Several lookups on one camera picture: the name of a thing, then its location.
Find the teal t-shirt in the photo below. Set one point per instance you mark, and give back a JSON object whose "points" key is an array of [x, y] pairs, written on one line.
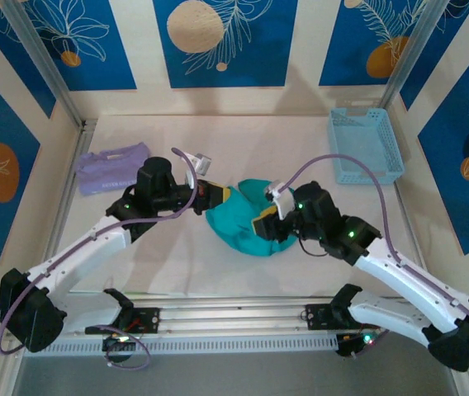
{"points": [[234, 231]]}

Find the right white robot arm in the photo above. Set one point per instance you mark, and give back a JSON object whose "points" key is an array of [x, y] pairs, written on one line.
{"points": [[404, 280]]}

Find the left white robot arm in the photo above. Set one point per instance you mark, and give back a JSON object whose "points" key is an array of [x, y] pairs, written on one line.
{"points": [[77, 255]]}

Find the folded lilac t-shirt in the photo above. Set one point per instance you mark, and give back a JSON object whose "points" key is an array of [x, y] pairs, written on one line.
{"points": [[106, 169]]}

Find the light blue plastic basket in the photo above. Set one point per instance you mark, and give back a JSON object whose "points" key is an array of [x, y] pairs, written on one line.
{"points": [[362, 144]]}

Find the blue poster white flower drawing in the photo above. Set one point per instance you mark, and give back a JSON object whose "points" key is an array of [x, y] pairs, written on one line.
{"points": [[110, 70]]}

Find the blue poster small orange oval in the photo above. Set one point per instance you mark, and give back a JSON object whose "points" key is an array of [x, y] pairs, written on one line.
{"points": [[445, 185]]}

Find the blue poster large beige circle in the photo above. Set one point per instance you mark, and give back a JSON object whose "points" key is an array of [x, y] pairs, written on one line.
{"points": [[259, 62]]}

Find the grey metal panel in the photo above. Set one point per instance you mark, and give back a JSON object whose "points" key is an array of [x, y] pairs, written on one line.
{"points": [[238, 377]]}

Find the blue poster fern orange circle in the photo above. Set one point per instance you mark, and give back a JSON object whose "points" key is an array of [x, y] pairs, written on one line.
{"points": [[342, 49]]}

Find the narrow blue poster strip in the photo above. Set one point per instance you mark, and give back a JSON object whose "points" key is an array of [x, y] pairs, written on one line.
{"points": [[11, 53], [432, 62]]}

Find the long aluminium base rail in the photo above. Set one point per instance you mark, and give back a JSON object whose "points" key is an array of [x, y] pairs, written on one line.
{"points": [[234, 315]]}

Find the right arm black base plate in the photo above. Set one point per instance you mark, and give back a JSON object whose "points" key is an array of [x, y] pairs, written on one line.
{"points": [[319, 317]]}

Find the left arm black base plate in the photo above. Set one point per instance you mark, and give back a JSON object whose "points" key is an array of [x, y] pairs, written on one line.
{"points": [[148, 319]]}

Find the aluminium frame post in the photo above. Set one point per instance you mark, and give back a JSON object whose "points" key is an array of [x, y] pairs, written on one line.
{"points": [[48, 70], [408, 57]]}

